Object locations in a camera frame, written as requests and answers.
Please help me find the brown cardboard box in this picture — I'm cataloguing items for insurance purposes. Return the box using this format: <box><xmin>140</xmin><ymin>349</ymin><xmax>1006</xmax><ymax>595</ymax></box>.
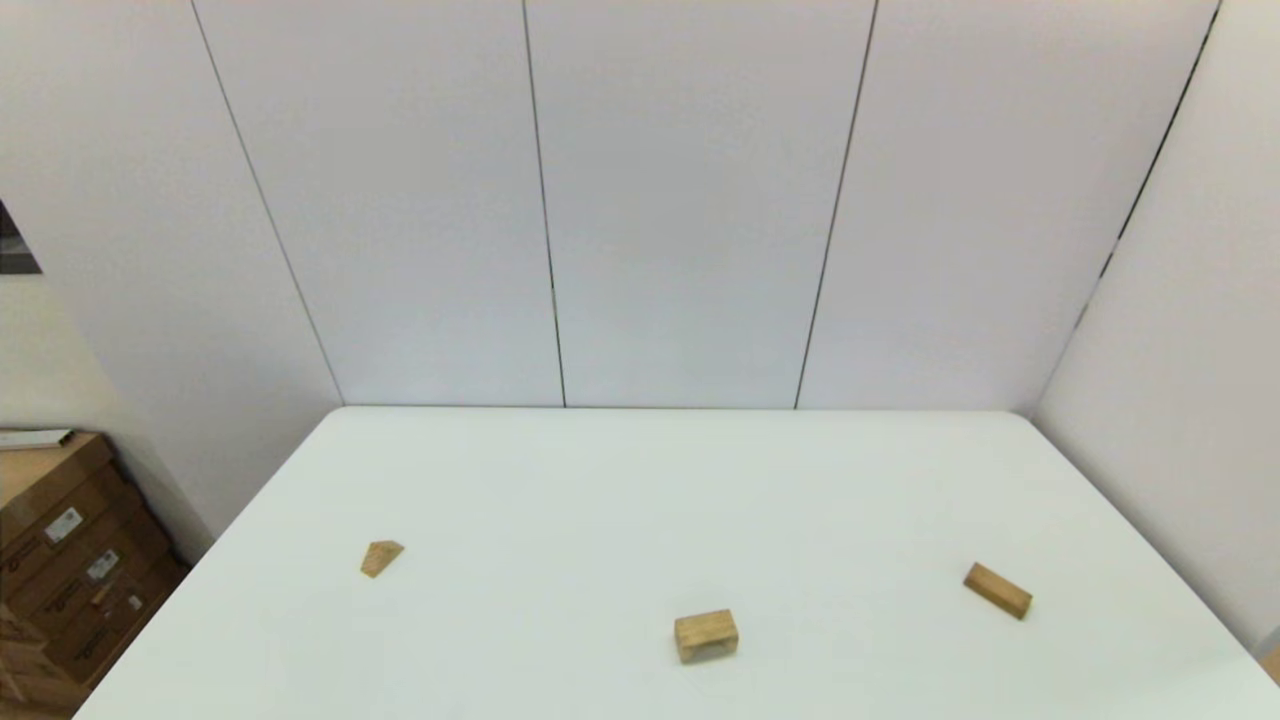
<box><xmin>0</xmin><ymin>432</ymin><xmax>151</xmax><ymax>591</ymax></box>
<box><xmin>0</xmin><ymin>520</ymin><xmax>191</xmax><ymax>686</ymax></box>
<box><xmin>0</xmin><ymin>600</ymin><xmax>91</xmax><ymax>716</ymax></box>

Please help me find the arched wooden building block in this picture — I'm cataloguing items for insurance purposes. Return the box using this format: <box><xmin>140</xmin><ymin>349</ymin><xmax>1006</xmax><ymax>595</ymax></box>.
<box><xmin>673</xmin><ymin>609</ymin><xmax>740</xmax><ymax>665</ymax></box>

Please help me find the rectangular wooden building block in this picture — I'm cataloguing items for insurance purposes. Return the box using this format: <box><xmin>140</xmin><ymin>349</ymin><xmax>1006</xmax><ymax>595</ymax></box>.
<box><xmin>963</xmin><ymin>562</ymin><xmax>1034</xmax><ymax>621</ymax></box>

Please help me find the dark wall window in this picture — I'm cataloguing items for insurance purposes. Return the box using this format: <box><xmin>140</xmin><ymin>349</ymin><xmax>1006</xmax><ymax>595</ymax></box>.
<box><xmin>0</xmin><ymin>200</ymin><xmax>43</xmax><ymax>275</ymax></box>

